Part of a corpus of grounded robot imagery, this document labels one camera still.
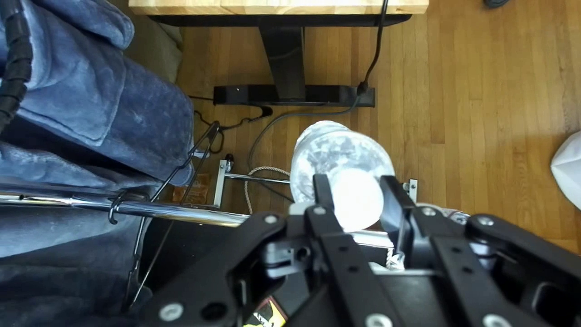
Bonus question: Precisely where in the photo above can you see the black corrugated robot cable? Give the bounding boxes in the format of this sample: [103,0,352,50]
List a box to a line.
[0,0,34,137]

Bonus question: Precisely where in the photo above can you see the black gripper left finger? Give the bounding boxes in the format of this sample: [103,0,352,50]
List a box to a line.
[136,173,396,327]

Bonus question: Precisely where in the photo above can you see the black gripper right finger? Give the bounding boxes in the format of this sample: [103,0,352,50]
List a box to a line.
[378,175,581,327]

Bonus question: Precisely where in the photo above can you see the clear plastic water bottle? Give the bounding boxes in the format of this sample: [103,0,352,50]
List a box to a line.
[289,119,398,235]

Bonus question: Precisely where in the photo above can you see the dark plush bathrobe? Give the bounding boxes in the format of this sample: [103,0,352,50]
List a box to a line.
[0,0,200,327]

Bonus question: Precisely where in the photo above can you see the metal rack rod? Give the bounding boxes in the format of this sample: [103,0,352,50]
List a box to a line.
[0,159,419,232]

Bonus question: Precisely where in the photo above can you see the white cloth object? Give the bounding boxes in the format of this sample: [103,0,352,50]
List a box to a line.
[550,130,581,212]

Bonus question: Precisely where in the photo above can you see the wooden table top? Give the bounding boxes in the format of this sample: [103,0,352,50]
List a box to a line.
[127,0,430,17]

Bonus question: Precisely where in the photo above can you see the black table leg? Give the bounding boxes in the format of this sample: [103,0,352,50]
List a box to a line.
[147,14,414,110]

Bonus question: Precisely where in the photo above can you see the black power cable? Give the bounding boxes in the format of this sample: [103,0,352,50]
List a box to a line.
[352,0,390,99]

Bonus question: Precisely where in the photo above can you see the white thin cable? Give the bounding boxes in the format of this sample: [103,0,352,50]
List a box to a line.
[241,166,294,215]

